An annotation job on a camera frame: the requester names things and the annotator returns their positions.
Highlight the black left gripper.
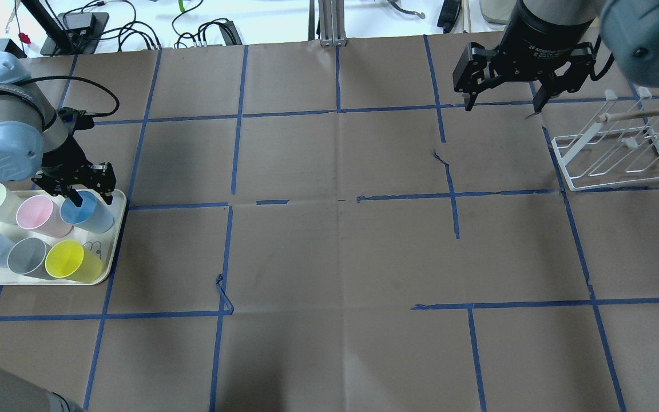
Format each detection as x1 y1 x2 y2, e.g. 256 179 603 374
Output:
31 109 117 208

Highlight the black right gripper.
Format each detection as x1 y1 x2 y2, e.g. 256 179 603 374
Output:
452 42 596 114

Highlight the light blue plastic cup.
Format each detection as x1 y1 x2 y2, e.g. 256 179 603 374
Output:
60 191 115 233

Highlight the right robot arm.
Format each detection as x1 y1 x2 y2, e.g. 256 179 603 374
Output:
452 1 659 112

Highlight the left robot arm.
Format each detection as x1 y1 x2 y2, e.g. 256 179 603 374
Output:
0 51 125 284

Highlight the pink plastic cup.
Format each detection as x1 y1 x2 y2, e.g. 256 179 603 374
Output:
15 195 74 238

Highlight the yellow plastic cup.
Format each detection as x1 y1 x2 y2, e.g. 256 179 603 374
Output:
45 240 103 283

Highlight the grey plastic cup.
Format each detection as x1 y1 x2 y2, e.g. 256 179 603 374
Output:
7 237 53 280

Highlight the cream serving tray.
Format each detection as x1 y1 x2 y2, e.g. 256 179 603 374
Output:
0 189 126 286

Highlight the wooden rack dowel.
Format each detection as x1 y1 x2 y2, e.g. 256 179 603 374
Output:
594 109 659 123

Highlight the black monitor stand base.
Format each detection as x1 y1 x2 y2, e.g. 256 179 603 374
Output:
40 11 109 56

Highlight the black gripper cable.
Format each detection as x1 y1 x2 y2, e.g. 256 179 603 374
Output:
0 77 120 118

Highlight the white wire cup rack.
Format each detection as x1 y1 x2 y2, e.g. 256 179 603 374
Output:
551 86 659 191

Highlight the aluminium frame post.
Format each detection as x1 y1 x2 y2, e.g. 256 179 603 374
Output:
308 0 347 47

